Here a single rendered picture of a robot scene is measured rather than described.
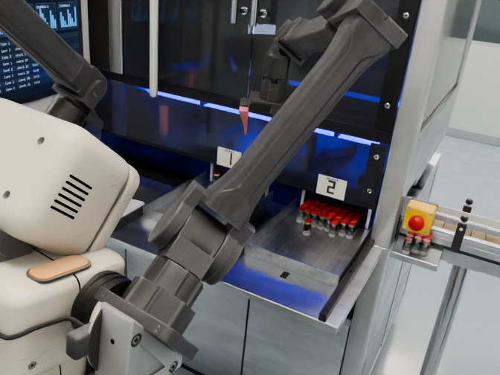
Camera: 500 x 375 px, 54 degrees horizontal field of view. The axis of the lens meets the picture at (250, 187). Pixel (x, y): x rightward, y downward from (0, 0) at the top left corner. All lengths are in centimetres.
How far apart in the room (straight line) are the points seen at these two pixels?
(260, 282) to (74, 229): 67
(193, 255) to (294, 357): 122
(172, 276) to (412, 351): 203
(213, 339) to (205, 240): 134
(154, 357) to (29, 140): 29
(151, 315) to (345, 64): 38
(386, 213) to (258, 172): 82
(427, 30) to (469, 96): 471
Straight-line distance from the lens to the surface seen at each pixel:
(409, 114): 131
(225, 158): 154
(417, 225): 136
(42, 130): 63
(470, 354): 265
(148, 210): 144
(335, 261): 133
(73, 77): 93
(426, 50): 128
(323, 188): 143
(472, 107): 599
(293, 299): 117
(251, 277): 122
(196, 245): 62
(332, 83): 63
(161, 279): 59
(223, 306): 182
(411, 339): 260
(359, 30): 65
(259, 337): 181
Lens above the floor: 158
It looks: 24 degrees down
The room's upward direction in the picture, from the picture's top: 5 degrees clockwise
